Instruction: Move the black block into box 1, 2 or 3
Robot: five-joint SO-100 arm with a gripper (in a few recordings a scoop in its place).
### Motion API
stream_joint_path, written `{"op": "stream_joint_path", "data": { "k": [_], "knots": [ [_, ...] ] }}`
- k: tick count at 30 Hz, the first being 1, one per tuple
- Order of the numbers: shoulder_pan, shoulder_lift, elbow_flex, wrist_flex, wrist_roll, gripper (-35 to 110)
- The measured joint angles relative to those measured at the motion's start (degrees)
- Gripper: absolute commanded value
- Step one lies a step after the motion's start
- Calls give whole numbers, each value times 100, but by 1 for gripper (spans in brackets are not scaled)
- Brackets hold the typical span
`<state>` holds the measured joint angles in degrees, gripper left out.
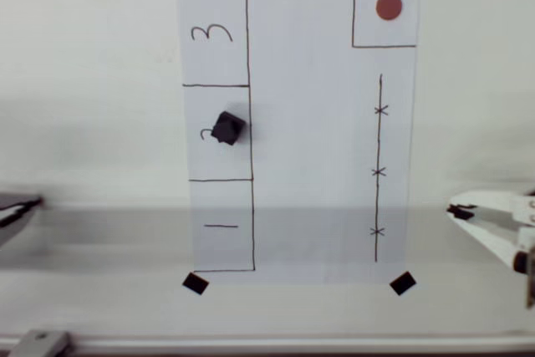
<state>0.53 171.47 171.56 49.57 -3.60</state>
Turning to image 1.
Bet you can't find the black tape piece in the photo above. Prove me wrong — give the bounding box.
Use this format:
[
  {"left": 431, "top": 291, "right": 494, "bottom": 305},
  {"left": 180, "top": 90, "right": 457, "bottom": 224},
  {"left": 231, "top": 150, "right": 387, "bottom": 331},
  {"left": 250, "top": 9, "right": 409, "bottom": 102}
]
[
  {"left": 181, "top": 272, "right": 210, "bottom": 296},
  {"left": 388, "top": 271, "right": 419, "bottom": 297}
]

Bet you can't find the red round sticker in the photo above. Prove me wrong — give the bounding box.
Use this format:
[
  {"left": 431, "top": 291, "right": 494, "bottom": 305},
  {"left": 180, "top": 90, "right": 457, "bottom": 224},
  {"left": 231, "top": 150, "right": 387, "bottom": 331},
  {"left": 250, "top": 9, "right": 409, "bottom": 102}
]
[{"left": 374, "top": 0, "right": 404, "bottom": 22}]

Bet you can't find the grey metal clamp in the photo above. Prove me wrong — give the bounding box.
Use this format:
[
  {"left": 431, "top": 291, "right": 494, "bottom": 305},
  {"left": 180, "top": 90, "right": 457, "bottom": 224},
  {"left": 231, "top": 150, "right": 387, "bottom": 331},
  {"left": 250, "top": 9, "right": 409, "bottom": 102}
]
[{"left": 8, "top": 329, "right": 75, "bottom": 357}]

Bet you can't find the black cube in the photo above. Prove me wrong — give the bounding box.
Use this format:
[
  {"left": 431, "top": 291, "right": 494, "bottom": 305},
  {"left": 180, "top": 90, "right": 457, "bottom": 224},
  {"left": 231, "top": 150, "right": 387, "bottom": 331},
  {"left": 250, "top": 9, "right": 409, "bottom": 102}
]
[{"left": 211, "top": 110, "right": 247, "bottom": 147}]

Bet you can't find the black and white flat device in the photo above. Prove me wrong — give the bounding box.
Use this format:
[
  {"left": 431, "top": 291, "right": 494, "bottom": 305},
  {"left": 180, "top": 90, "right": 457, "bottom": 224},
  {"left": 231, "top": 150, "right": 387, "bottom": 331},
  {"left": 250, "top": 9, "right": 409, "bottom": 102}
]
[{"left": 0, "top": 191, "right": 45, "bottom": 249}]

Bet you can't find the black camera circuit board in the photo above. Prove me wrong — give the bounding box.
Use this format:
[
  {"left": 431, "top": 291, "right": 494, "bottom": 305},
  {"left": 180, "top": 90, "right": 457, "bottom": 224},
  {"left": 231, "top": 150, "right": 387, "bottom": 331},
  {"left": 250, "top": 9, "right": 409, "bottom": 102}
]
[{"left": 512, "top": 243, "right": 535, "bottom": 310}]

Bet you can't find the white paper sheet with markings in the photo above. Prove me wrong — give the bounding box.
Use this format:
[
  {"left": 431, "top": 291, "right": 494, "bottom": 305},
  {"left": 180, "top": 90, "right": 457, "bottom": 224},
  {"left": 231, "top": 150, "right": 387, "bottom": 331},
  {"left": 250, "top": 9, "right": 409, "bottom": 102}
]
[{"left": 174, "top": 0, "right": 420, "bottom": 285}]

